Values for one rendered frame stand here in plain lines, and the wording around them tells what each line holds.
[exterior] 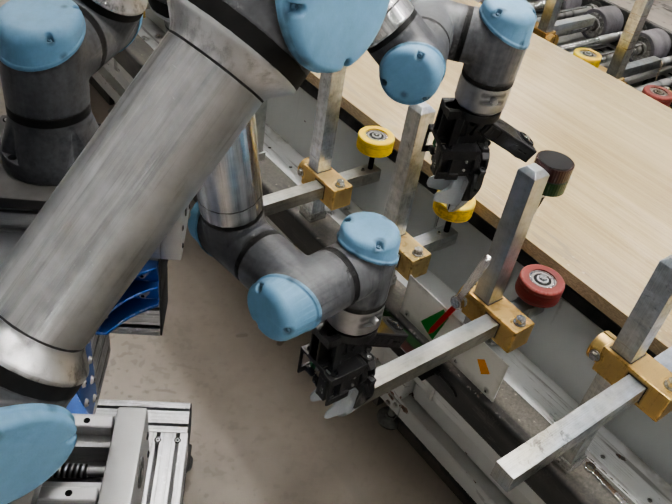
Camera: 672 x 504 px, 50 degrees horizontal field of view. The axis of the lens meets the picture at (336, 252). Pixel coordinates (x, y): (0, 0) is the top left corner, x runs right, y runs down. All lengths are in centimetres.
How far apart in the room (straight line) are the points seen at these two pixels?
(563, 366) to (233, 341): 113
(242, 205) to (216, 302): 161
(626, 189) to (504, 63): 70
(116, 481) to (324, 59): 50
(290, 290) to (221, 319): 159
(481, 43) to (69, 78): 56
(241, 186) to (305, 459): 134
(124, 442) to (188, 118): 44
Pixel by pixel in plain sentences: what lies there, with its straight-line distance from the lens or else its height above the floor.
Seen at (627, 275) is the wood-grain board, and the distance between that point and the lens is 141.
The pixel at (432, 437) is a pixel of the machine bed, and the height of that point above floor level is 16.
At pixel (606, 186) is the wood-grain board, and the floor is 90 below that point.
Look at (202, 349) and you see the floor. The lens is 228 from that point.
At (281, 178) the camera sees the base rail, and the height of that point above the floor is 70.
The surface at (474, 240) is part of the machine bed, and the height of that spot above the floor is 77.
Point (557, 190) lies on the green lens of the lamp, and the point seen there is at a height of 110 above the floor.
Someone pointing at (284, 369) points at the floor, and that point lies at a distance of 224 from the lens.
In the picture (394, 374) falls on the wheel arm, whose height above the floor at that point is 86.
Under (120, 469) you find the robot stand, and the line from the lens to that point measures 84.
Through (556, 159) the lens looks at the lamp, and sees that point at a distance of 117.
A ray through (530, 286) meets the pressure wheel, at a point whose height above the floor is 91.
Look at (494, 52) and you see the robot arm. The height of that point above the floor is 131.
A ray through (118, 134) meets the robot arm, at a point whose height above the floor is 141.
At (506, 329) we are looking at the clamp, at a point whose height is 86.
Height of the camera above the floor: 169
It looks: 39 degrees down
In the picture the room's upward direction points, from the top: 10 degrees clockwise
